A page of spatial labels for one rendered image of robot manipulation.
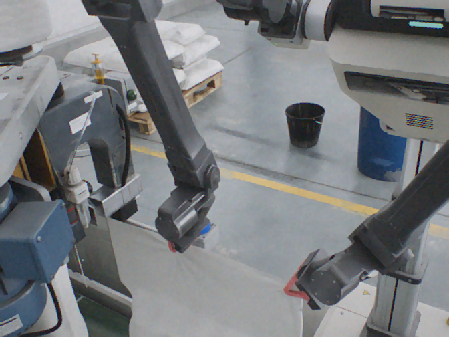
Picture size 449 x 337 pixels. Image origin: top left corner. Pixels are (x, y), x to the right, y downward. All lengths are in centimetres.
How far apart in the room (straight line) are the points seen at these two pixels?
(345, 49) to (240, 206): 202
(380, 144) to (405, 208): 246
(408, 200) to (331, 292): 20
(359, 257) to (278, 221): 206
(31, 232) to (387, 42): 75
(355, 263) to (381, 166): 245
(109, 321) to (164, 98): 124
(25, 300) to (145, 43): 45
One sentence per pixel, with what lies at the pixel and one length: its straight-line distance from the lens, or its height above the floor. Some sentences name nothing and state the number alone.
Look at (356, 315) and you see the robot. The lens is 198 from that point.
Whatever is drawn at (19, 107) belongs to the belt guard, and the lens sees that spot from 86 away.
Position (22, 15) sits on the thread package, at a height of 157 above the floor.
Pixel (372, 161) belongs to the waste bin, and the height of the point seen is 13.
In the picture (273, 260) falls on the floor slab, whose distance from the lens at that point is 256.
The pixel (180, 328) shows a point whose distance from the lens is 117.
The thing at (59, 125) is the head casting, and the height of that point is 130.
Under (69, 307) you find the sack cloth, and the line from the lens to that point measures 168.
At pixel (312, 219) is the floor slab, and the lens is 284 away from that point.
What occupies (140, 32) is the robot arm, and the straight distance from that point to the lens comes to 68.
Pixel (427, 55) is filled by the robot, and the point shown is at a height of 141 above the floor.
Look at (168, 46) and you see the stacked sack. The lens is 405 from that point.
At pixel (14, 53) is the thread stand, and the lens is 79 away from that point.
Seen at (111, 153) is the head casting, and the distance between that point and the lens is 119.
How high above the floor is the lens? 171
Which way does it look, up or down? 31 degrees down
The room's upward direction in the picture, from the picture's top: 4 degrees counter-clockwise
